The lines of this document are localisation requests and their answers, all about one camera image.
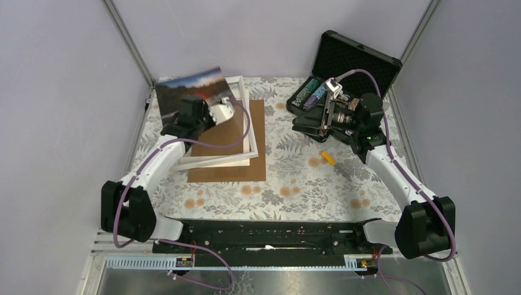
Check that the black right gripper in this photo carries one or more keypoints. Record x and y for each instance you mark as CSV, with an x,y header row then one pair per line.
x,y
317,121

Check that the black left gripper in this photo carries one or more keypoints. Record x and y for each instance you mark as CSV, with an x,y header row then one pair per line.
x,y
206,110

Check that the yellow handled screwdriver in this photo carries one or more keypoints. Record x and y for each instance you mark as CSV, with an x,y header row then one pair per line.
x,y
339,168

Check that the sunset landscape photo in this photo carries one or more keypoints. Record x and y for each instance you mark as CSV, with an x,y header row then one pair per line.
x,y
209,85

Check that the white picture frame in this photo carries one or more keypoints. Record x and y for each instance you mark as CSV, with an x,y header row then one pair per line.
x,y
226,133

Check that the white photo mat border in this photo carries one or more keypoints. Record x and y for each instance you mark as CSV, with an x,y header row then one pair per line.
x,y
249,145

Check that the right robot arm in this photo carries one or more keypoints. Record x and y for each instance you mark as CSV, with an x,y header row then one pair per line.
x,y
426,227

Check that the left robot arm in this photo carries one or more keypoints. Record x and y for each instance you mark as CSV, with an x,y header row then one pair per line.
x,y
126,209

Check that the black poker chip case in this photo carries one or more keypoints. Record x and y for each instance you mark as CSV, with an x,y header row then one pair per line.
x,y
336,55

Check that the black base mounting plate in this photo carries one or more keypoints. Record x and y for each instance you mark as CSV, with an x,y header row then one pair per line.
x,y
280,243

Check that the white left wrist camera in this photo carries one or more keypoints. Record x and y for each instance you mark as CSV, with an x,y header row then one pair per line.
x,y
222,111

